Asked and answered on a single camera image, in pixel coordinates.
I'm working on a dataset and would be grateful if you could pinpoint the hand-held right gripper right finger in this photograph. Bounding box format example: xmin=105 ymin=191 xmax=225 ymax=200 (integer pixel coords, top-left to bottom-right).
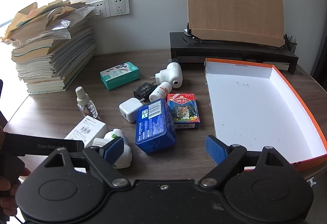
xmin=200 ymin=134 xmax=291 ymax=189

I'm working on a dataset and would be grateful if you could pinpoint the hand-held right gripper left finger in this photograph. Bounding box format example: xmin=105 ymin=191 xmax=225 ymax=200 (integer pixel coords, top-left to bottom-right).
xmin=43 ymin=136 xmax=129 ymax=188

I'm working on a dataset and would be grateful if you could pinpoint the person's left hand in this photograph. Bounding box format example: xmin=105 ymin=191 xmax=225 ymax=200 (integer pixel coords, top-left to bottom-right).
xmin=0 ymin=125 xmax=31 ymax=217

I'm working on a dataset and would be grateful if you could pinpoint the white and green device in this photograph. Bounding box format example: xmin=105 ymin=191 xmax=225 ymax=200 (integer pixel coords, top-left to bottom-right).
xmin=92 ymin=128 xmax=133 ymax=170

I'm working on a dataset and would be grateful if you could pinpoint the white product box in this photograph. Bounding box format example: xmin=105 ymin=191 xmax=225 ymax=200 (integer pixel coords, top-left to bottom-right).
xmin=64 ymin=116 xmax=108 ymax=149

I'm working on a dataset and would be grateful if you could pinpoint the white charger plug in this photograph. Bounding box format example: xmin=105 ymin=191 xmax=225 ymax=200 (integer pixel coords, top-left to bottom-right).
xmin=119 ymin=97 xmax=147 ymax=123

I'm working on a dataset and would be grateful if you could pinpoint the blue plastic box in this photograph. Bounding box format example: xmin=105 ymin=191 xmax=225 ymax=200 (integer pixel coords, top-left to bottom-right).
xmin=134 ymin=98 xmax=177 ymax=155

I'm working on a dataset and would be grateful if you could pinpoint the playing card box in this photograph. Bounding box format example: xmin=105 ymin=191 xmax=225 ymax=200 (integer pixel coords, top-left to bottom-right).
xmin=167 ymin=93 xmax=201 ymax=130

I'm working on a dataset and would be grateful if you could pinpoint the clear spray bottle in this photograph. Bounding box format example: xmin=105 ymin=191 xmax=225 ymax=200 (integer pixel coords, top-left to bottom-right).
xmin=75 ymin=86 xmax=99 ymax=119

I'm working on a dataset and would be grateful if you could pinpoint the orange cardboard box lid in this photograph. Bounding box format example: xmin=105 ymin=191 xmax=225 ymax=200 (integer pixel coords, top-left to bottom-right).
xmin=204 ymin=58 xmax=327 ymax=172

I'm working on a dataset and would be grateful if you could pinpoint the black charger plug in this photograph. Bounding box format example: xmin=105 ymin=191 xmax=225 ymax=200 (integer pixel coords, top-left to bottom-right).
xmin=133 ymin=81 xmax=157 ymax=102

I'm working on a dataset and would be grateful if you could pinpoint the green and white box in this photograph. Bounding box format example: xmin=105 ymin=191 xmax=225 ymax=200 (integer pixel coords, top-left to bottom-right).
xmin=100 ymin=62 xmax=141 ymax=91

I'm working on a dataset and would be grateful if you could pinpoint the white bottle orange label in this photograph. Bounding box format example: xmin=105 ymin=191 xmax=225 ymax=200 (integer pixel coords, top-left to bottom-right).
xmin=149 ymin=81 xmax=172 ymax=102

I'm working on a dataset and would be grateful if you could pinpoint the stack of books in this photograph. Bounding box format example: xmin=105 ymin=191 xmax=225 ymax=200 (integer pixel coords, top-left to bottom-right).
xmin=11 ymin=16 xmax=97 ymax=96

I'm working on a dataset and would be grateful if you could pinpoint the white plug-in device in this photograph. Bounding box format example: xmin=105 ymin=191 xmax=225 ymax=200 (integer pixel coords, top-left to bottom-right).
xmin=155 ymin=58 xmax=183 ymax=88

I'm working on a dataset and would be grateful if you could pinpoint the black desk riser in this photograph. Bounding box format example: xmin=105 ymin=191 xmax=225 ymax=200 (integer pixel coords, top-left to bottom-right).
xmin=170 ymin=32 xmax=299 ymax=75

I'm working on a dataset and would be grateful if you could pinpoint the clear plastic bag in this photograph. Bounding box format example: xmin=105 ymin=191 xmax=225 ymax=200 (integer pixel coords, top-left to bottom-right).
xmin=45 ymin=19 xmax=71 ymax=40

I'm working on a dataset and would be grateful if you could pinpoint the pile of loose papers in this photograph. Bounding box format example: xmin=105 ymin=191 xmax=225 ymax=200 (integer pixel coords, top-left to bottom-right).
xmin=0 ymin=0 xmax=96 ymax=48

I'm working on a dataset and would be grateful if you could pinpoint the black mesh pen holder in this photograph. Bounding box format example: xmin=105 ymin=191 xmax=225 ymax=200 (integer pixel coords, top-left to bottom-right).
xmin=283 ymin=33 xmax=298 ymax=54

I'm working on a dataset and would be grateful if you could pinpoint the wooden book stand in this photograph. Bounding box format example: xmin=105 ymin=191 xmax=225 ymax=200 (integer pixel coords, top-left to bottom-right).
xmin=183 ymin=0 xmax=286 ymax=48

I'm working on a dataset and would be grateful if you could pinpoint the white wall socket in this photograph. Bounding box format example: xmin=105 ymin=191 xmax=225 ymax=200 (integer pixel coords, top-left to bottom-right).
xmin=90 ymin=0 xmax=110 ymax=19
xmin=108 ymin=0 xmax=130 ymax=16

